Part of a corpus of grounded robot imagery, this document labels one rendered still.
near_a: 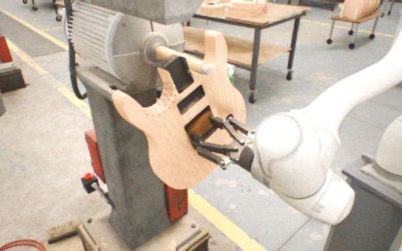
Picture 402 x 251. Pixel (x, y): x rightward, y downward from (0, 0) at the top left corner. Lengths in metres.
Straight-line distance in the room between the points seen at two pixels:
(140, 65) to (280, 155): 0.54
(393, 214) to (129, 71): 1.10
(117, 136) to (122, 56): 0.37
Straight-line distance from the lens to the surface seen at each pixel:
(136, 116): 0.69
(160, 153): 0.77
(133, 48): 0.85
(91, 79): 1.07
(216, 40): 0.78
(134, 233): 1.46
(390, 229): 1.45
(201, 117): 0.83
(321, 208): 0.62
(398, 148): 1.31
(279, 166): 0.46
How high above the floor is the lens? 1.50
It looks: 31 degrees down
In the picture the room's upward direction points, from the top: straight up
